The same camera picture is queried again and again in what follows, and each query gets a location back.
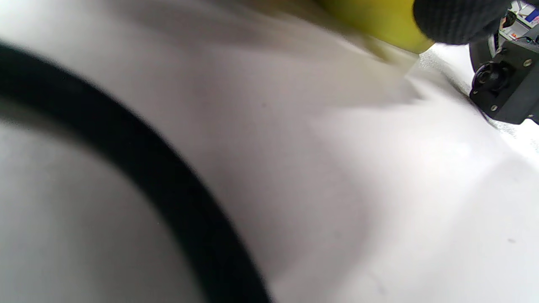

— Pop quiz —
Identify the yellow plastic box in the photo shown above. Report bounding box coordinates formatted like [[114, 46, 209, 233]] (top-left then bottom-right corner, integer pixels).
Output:
[[320, 0, 435, 54]]

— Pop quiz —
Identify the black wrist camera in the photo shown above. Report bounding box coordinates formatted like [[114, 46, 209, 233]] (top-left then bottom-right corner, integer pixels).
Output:
[[469, 0, 539, 125]]

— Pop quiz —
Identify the grey white handheld controller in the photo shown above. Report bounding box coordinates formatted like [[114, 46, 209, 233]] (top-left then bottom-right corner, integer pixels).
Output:
[[0, 42, 272, 303]]

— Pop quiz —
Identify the person's right hand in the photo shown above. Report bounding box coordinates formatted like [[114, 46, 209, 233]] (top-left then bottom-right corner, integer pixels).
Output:
[[413, 0, 510, 45]]

